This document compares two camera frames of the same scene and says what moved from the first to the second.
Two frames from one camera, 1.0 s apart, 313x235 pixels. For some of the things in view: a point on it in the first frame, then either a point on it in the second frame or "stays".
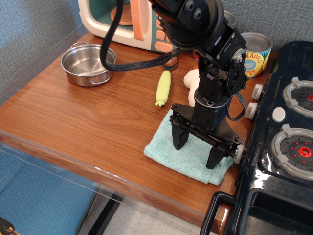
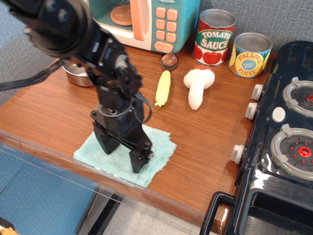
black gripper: (206, 121) to (113, 124)
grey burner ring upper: (291, 104) stays
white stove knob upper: (257, 91) stays
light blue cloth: (192, 156) to (119, 164)
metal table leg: (101, 210) stays
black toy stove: (272, 193) stays
